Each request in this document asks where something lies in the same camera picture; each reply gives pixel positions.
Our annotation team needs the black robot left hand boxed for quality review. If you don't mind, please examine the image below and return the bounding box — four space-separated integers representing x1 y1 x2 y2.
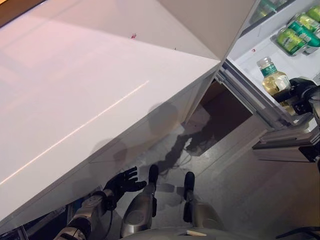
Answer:
103 166 148 198

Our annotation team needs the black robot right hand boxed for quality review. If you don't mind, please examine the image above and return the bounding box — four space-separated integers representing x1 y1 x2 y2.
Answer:
272 77 317 116

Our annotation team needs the white-capped yellow tea bottle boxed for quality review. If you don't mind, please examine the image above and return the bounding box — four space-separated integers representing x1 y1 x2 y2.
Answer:
256 56 297 116

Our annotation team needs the white fridge drawer steel front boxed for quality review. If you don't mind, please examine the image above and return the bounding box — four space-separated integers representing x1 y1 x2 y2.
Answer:
213 14 320 165

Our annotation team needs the dark green drink can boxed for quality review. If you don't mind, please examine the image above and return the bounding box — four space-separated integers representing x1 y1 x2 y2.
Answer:
287 21 320 55

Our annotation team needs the robot right leg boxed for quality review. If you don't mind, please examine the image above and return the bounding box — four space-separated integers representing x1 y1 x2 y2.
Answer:
181 171 226 230

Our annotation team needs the stainless steel refrigerator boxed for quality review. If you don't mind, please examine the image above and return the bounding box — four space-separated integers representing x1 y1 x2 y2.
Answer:
183 0 320 166

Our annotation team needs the tall white cabinet panel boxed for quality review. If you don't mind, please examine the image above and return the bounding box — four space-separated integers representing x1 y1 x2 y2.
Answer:
157 0 261 61

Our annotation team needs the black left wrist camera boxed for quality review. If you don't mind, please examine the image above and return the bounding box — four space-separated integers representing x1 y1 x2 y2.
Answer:
106 196 118 212

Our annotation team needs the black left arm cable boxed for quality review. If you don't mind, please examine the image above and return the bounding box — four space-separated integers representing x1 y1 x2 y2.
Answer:
106 209 114 240

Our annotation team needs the amber window dark frame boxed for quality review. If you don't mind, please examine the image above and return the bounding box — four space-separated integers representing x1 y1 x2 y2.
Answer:
0 0 48 28

